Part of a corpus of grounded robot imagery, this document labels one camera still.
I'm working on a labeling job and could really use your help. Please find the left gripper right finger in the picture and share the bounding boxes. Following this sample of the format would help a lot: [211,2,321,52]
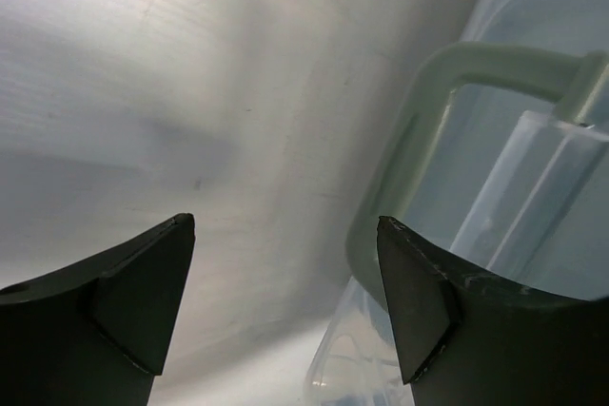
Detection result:
[377,217,608,405]

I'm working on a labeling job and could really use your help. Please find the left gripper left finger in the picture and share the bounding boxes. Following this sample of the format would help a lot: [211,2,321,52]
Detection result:
[1,213,195,405]

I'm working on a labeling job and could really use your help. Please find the green plastic toolbox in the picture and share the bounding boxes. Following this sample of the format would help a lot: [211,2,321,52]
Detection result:
[304,0,608,405]

